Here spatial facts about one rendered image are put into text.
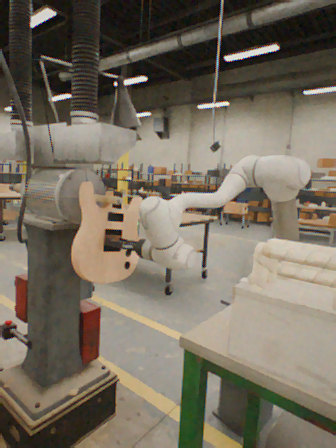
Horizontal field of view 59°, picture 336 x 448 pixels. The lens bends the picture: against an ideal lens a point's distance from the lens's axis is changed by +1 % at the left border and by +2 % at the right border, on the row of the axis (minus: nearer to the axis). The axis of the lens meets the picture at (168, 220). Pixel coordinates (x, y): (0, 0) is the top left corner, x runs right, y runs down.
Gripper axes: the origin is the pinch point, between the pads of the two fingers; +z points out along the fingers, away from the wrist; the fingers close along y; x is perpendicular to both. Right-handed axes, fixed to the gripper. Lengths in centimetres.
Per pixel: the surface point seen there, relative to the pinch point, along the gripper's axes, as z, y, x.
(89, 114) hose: 3, -18, 49
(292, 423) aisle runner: -59, 100, -95
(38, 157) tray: 45, -14, 34
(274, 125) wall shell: 338, 1052, 412
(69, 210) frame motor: 17.5, -11.8, 10.7
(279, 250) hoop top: -76, -21, 10
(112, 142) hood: -11.8, -17.1, 37.6
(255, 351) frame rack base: -73, -20, -14
